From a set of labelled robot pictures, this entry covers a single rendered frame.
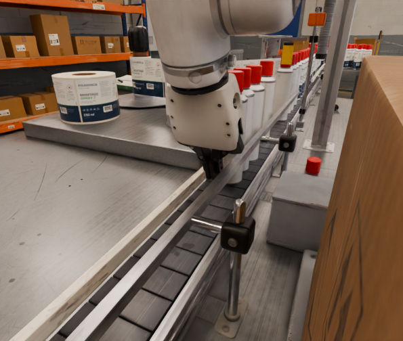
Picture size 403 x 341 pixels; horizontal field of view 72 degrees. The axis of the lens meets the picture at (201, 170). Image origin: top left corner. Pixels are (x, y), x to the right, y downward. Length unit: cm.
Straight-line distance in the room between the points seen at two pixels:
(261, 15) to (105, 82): 76
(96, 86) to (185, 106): 63
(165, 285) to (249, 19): 29
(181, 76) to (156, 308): 25
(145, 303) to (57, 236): 26
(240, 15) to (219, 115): 12
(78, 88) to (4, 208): 45
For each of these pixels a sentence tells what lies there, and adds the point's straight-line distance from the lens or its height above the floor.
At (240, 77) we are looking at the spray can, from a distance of 48.
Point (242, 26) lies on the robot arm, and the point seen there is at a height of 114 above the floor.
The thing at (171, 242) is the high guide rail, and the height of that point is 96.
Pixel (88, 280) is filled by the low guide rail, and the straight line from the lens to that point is 32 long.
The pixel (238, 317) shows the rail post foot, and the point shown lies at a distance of 37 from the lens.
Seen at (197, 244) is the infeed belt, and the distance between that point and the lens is 39.
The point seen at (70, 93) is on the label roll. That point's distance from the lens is 99.
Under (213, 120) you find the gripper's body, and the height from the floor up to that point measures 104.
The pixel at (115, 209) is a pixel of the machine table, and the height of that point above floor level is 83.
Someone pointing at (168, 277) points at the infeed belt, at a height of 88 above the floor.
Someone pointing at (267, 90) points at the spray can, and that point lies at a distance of 73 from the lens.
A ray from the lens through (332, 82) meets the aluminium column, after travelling 89.
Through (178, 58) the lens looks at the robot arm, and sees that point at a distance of 32.
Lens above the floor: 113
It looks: 26 degrees down
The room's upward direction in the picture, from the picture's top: straight up
